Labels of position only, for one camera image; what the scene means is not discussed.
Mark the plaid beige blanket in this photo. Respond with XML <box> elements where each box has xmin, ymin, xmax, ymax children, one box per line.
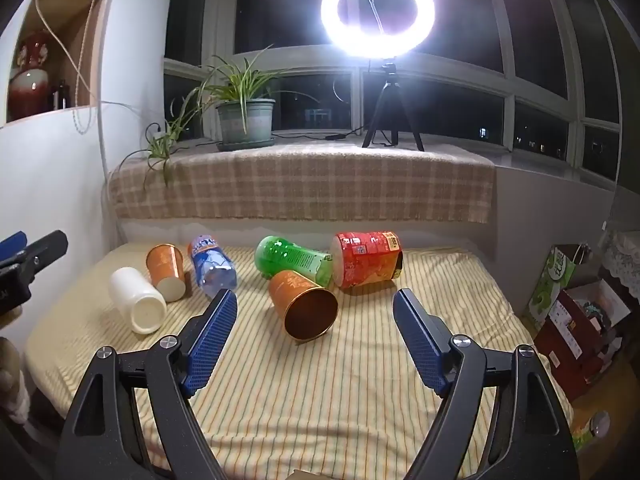
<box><xmin>107</xmin><ymin>141</ymin><xmax>497</xmax><ymax>227</ymax></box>

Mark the white window frame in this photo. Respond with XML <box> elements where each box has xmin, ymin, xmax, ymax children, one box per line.
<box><xmin>162</xmin><ymin>0</ymin><xmax>625</xmax><ymax>192</ymax></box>

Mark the potted spider plant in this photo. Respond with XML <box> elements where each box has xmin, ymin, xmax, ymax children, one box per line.
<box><xmin>119</xmin><ymin>44</ymin><xmax>307</xmax><ymax>190</ymax></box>

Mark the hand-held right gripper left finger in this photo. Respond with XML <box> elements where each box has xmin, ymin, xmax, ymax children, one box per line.
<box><xmin>60</xmin><ymin>288</ymin><xmax>239</xmax><ymax>480</ymax></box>

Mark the blue label plastic bottle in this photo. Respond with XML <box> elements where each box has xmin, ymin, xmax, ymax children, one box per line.
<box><xmin>187</xmin><ymin>234</ymin><xmax>239</xmax><ymax>299</ymax></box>

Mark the red cardboard box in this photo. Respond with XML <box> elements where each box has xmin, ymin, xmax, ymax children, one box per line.
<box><xmin>532</xmin><ymin>288</ymin><xmax>632</xmax><ymax>403</ymax></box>

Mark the black tripod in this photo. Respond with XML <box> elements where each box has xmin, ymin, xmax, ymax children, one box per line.
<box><xmin>361</xmin><ymin>59</ymin><xmax>426</xmax><ymax>153</ymax></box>

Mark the dark small bottle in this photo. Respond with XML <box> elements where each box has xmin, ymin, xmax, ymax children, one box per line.
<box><xmin>51</xmin><ymin>79</ymin><xmax>72</xmax><ymax>112</ymax></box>

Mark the black power cable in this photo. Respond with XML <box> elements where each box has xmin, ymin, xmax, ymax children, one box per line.
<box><xmin>271</xmin><ymin>126</ymin><xmax>367</xmax><ymax>142</ymax></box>

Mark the red instant noodle cup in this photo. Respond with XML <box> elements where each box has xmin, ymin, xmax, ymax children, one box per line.
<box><xmin>331</xmin><ymin>231</ymin><xmax>404</xmax><ymax>290</ymax></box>

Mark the red and white vase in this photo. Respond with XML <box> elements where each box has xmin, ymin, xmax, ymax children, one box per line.
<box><xmin>7</xmin><ymin>31</ymin><xmax>55</xmax><ymax>122</ymax></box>

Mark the beige cloth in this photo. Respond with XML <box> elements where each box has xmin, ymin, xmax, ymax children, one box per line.
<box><xmin>0</xmin><ymin>335</ymin><xmax>32</xmax><ymax>423</ymax></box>

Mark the striped bed sheet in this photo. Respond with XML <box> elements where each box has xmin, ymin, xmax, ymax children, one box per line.
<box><xmin>24</xmin><ymin>242</ymin><xmax>576</xmax><ymax>480</ymax></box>

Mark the green plastic bottle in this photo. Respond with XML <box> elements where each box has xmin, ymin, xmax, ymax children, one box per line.
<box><xmin>254</xmin><ymin>236</ymin><xmax>334</xmax><ymax>287</ymax></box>

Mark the green plant saucer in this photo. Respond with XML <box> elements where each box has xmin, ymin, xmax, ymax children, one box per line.
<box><xmin>215</xmin><ymin>136</ymin><xmax>276</xmax><ymax>153</ymax></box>

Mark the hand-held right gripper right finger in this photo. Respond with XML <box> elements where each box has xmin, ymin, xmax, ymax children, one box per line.
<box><xmin>393</xmin><ymin>288</ymin><xmax>581</xmax><ymax>480</ymax></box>

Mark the white ring light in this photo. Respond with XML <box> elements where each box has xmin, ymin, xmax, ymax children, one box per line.
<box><xmin>320</xmin><ymin>0</ymin><xmax>437</xmax><ymax>69</ymax></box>

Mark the green cardboard box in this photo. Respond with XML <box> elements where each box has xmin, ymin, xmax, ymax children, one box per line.
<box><xmin>522</xmin><ymin>243</ymin><xmax>590</xmax><ymax>332</ymax></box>

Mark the white lace cloth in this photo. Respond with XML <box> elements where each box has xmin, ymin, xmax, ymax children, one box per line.
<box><xmin>599</xmin><ymin>230</ymin><xmax>640</xmax><ymax>307</ymax></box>

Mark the white plastic cup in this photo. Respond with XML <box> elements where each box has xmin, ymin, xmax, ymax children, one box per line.
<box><xmin>110</xmin><ymin>266</ymin><xmax>168</xmax><ymax>335</ymax></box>

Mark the wooden wall shelf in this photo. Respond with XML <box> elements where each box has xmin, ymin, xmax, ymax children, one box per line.
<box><xmin>4</xmin><ymin>0</ymin><xmax>110</xmax><ymax>125</ymax></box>

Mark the white twisted cord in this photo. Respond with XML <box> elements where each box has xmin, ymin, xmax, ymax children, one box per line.
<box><xmin>70</xmin><ymin>0</ymin><xmax>112</xmax><ymax>136</ymax></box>

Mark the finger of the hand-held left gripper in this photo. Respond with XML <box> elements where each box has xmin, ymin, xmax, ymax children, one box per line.
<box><xmin>9</xmin><ymin>230</ymin><xmax>69</xmax><ymax>287</ymax></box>
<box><xmin>0</xmin><ymin>231</ymin><xmax>28</xmax><ymax>268</ymax></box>

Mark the orange paper cup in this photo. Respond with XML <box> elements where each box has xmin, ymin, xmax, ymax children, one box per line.
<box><xmin>268</xmin><ymin>270</ymin><xmax>339</xmax><ymax>345</ymax></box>
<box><xmin>146</xmin><ymin>244</ymin><xmax>187</xmax><ymax>303</ymax></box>

